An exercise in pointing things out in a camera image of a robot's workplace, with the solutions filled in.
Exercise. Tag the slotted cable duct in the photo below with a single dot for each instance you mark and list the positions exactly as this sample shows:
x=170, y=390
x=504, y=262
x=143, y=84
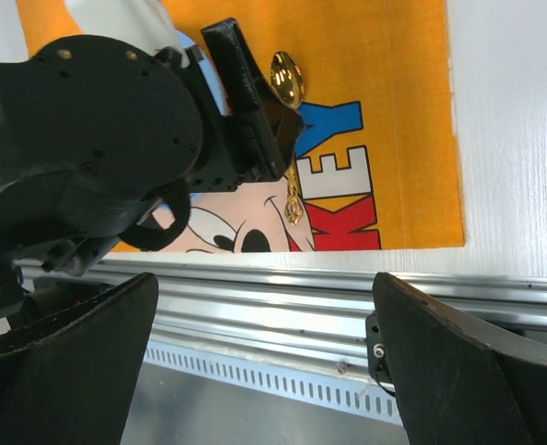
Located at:
x=337, y=392

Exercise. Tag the aluminium rail base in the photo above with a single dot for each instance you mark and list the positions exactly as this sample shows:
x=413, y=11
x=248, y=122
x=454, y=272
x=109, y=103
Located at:
x=310, y=313

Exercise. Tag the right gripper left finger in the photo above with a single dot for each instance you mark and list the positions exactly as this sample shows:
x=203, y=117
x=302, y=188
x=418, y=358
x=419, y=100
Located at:
x=70, y=377

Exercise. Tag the orange Mickey Mouse placemat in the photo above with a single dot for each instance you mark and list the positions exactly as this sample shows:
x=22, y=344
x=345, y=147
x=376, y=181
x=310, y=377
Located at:
x=377, y=166

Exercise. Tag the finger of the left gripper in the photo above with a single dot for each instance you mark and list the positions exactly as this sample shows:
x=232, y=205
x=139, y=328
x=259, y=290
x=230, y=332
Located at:
x=246, y=86

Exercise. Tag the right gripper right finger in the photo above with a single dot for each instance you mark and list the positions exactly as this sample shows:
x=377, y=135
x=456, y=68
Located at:
x=458, y=379

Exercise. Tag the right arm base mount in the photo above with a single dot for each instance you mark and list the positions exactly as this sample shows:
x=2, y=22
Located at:
x=377, y=361

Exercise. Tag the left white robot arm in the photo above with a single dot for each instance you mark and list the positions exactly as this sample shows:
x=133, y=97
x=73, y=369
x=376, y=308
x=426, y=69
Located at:
x=125, y=23

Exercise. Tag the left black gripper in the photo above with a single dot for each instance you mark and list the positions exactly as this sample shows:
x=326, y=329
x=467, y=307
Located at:
x=103, y=143

